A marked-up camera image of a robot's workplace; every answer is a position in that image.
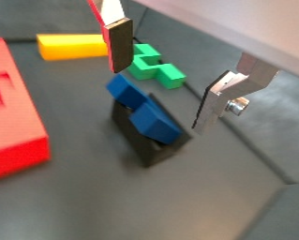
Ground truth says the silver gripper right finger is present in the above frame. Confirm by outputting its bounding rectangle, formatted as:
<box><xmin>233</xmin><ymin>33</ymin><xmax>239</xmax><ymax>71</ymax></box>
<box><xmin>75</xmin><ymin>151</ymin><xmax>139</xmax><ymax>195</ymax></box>
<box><xmin>191</xmin><ymin>52</ymin><xmax>279</xmax><ymax>133</ymax></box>

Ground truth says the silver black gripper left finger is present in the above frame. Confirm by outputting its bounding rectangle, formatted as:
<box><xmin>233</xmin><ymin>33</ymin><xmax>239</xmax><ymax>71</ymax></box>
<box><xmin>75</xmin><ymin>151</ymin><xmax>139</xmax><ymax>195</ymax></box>
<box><xmin>87</xmin><ymin>0</ymin><xmax>134</xmax><ymax>73</ymax></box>

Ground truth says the blue U-shaped block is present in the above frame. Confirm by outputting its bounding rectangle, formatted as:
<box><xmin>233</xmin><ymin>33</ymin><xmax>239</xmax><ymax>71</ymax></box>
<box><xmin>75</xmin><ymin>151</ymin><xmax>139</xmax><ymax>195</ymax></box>
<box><xmin>107</xmin><ymin>74</ymin><xmax>182</xmax><ymax>144</ymax></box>

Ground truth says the black angled fixture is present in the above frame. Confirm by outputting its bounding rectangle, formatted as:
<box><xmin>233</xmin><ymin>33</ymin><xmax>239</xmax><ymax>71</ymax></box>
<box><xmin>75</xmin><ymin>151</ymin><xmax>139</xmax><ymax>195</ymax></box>
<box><xmin>111</xmin><ymin>94</ymin><xmax>191</xmax><ymax>168</ymax></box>

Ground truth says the green stepped block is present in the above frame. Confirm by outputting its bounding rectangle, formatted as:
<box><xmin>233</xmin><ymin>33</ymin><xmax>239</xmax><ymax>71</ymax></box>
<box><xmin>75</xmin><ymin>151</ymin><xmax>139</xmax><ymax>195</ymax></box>
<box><xmin>128</xmin><ymin>43</ymin><xmax>187</xmax><ymax>89</ymax></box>

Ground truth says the yellow long block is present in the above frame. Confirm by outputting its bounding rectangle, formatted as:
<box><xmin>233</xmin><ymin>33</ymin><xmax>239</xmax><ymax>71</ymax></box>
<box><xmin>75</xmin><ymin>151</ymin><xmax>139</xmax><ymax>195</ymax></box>
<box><xmin>36</xmin><ymin>34</ymin><xmax>108</xmax><ymax>61</ymax></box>

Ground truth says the red base block with slots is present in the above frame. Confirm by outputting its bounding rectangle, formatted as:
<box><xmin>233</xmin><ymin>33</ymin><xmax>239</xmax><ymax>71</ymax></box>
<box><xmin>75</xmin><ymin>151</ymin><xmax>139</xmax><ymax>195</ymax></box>
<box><xmin>0</xmin><ymin>38</ymin><xmax>50</xmax><ymax>178</ymax></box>

